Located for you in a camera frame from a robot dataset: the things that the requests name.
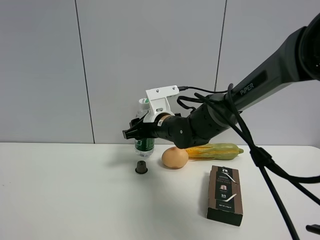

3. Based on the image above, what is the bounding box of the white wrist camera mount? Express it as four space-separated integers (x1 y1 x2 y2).
143 85 180 123

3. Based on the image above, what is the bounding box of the brown coffee capsule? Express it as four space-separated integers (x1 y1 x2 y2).
135 160 148 175

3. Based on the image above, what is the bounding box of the yellow corn cob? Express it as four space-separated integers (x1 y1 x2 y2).
185 143 244 161

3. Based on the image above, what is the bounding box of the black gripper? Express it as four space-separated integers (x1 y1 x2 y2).
122 116 161 140

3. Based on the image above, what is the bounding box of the black cable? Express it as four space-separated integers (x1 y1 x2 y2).
176 84 320 240

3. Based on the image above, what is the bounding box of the tan round onion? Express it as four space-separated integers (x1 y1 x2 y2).
161 147 189 169

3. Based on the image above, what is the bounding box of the brown coffee capsule box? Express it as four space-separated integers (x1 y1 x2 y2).
206 165 244 227

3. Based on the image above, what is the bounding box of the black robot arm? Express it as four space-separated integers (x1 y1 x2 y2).
123 16 320 149

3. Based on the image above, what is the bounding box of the clear plastic water bottle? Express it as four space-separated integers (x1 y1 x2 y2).
134 98 155 159

